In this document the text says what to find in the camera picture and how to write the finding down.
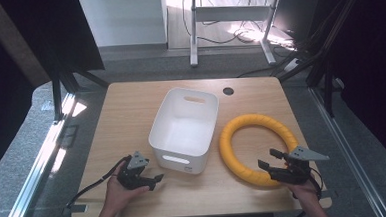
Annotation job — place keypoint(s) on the black tripod stand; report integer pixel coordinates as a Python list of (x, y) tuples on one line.
[(63, 85)]

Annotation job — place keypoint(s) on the person's right hand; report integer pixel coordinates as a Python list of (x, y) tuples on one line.
[(303, 191)]

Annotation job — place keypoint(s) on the person's left hand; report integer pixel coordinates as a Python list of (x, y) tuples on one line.
[(118, 195)]

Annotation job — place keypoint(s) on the white plastic basket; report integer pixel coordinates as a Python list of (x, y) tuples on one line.
[(182, 135)]

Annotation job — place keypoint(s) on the black curtain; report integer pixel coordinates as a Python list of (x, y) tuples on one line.
[(15, 64), (372, 62)]

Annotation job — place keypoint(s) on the white metal desk frame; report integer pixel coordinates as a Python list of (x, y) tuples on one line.
[(229, 13)]

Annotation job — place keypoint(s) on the black metal stands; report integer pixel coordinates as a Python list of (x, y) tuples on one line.
[(324, 48)]

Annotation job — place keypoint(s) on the aluminium frame rail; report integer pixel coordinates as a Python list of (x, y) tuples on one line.
[(37, 166), (347, 153)]

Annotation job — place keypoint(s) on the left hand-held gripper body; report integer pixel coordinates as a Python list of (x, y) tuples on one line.
[(132, 175)]

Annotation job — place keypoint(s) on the white power strip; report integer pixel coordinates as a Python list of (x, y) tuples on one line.
[(292, 64)]

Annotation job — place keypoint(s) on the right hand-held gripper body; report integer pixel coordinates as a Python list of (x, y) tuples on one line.
[(296, 169)]

